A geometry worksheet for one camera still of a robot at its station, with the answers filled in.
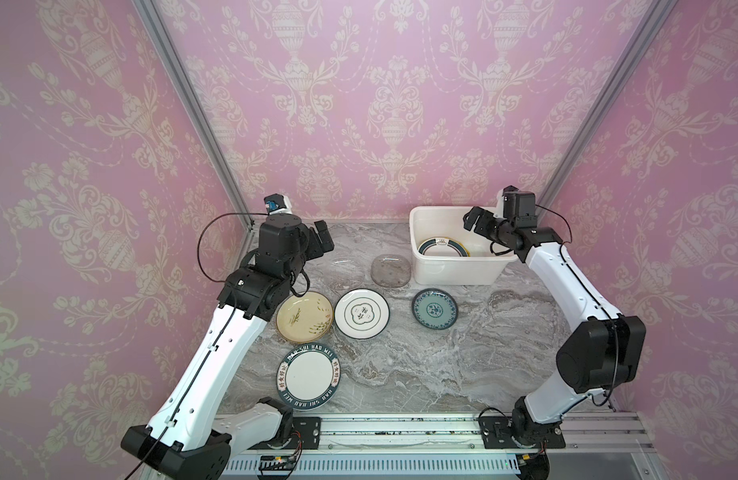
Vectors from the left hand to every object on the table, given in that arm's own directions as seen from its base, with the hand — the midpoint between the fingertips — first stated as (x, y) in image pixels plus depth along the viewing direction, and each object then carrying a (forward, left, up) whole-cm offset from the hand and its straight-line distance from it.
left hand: (312, 230), depth 68 cm
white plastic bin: (+7, -47, -22) cm, 53 cm away
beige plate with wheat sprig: (-4, +7, -37) cm, 38 cm away
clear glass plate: (+15, -20, -37) cm, 45 cm away
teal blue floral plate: (+1, -34, -37) cm, 51 cm away
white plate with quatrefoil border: (-2, -11, -37) cm, 38 cm away
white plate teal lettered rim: (-21, +4, -37) cm, 43 cm away
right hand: (+16, -44, -11) cm, 48 cm away
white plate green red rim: (+25, -39, -34) cm, 57 cm away
